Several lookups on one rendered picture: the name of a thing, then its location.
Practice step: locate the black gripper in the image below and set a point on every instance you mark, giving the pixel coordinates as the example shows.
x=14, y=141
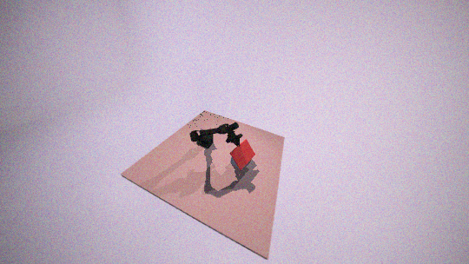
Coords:
x=236, y=139

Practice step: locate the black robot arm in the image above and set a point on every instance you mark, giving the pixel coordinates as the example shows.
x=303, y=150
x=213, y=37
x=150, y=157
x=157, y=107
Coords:
x=220, y=130

